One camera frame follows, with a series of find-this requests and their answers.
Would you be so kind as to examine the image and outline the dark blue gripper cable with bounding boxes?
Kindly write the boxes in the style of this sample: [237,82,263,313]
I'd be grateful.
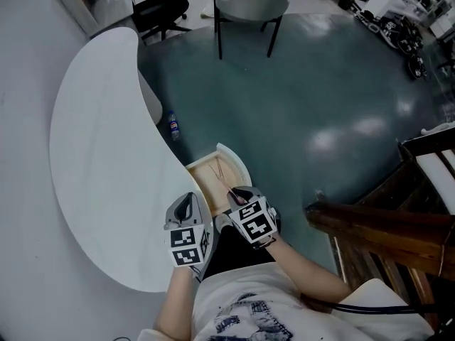
[332,302,441,315]

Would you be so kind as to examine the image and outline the person's right forearm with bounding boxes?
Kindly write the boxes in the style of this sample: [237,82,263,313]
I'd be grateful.
[268,239,353,308]

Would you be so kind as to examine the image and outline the large white wooden drawer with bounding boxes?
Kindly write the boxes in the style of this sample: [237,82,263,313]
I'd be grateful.
[185,141,253,218]

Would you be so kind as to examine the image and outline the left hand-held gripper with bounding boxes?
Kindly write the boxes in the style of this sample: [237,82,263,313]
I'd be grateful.
[163,191,213,269]

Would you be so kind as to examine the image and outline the grey desk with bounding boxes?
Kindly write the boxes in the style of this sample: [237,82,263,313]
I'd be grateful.
[90,0,134,32]

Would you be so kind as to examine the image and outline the person's black trousers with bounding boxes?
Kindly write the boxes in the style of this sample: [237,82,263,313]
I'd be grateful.
[204,222,279,281]

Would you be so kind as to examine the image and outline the person's left forearm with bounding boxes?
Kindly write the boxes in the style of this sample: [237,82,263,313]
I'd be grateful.
[152,266,197,337]

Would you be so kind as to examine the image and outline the person's white shoe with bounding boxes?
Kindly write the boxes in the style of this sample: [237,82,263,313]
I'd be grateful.
[214,213,234,234]

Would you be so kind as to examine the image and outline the black office chair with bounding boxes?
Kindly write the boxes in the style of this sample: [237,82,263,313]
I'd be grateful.
[130,0,193,45]

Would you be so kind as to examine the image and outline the clear plastic bottle blue label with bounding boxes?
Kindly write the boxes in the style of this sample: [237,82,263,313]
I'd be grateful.
[167,109,181,142]

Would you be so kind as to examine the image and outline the grey-green chair with black legs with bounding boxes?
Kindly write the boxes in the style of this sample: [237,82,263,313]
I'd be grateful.
[213,0,290,60]

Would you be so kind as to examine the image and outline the grey shelf unit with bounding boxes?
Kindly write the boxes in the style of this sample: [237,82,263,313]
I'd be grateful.
[53,0,101,38]

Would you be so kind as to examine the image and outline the pile of black floor devices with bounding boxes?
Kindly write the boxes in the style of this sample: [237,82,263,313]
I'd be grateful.
[358,9,430,81]

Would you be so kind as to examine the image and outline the white curved table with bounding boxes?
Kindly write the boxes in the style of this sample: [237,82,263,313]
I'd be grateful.
[49,26,215,293]

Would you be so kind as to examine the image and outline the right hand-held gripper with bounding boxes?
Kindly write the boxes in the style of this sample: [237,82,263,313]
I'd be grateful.
[227,185,279,245]

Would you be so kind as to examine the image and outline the white printed t-shirt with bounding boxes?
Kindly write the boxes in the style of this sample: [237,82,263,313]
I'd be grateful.
[136,263,435,341]

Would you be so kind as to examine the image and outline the dark wrist bracelet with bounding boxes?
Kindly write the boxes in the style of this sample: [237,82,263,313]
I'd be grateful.
[252,237,278,251]

